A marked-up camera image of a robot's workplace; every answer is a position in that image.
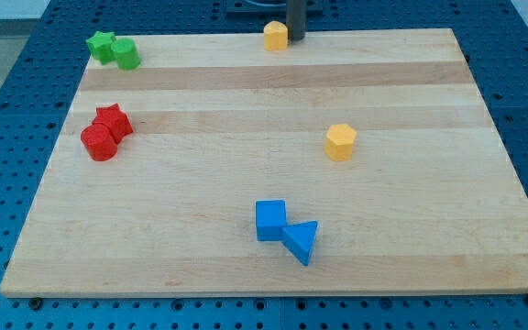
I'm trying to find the green star block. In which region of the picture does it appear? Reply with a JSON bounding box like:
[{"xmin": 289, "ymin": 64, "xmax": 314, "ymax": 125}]
[{"xmin": 85, "ymin": 31, "xmax": 116, "ymax": 64}]

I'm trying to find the wooden board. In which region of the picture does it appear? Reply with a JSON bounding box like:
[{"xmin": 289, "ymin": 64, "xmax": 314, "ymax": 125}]
[{"xmin": 0, "ymin": 28, "xmax": 528, "ymax": 298}]

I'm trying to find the red cylinder block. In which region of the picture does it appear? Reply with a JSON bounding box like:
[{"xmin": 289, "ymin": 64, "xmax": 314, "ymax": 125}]
[{"xmin": 81, "ymin": 124, "xmax": 117, "ymax": 161}]

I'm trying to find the blue triangle block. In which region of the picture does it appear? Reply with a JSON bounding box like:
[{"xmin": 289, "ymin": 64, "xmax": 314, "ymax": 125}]
[{"xmin": 282, "ymin": 221, "xmax": 318, "ymax": 266}]

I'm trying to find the green cylinder block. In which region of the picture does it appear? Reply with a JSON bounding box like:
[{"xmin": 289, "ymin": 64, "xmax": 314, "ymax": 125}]
[{"xmin": 110, "ymin": 38, "xmax": 141, "ymax": 71}]

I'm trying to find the red star block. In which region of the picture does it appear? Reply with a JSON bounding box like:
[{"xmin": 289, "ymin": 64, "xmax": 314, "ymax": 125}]
[{"xmin": 93, "ymin": 104, "xmax": 134, "ymax": 145}]

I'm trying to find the yellow heart block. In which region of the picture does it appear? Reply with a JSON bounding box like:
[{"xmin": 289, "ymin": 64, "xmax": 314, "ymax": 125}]
[{"xmin": 263, "ymin": 21, "xmax": 288, "ymax": 51}]

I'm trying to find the yellow hexagon block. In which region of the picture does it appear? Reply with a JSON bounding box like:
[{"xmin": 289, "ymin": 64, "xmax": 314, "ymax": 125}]
[{"xmin": 324, "ymin": 124, "xmax": 358, "ymax": 161}]

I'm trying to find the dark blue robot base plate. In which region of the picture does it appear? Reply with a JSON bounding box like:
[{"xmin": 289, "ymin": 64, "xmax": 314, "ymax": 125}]
[{"xmin": 224, "ymin": 0, "xmax": 324, "ymax": 17}]

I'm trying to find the blue cube block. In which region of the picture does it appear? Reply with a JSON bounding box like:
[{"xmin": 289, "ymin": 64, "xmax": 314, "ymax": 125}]
[{"xmin": 255, "ymin": 200, "xmax": 287, "ymax": 241}]

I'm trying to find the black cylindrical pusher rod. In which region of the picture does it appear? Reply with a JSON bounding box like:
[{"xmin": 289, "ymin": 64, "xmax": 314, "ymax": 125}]
[{"xmin": 286, "ymin": 0, "xmax": 307, "ymax": 42}]

